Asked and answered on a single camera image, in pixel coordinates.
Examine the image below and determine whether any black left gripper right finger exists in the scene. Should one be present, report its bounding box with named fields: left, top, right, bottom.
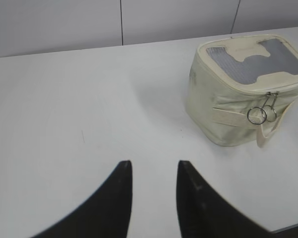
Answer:
left=176, top=161, right=271, bottom=238

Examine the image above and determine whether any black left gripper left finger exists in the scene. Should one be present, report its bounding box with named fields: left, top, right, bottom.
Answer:
left=35, top=161, right=133, bottom=238

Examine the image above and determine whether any cream bag with silver panel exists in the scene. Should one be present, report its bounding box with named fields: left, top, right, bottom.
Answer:
left=186, top=34, right=298, bottom=147

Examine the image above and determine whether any metal zipper pull with ring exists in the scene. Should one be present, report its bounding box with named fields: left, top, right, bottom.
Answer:
left=247, top=92, right=272, bottom=125

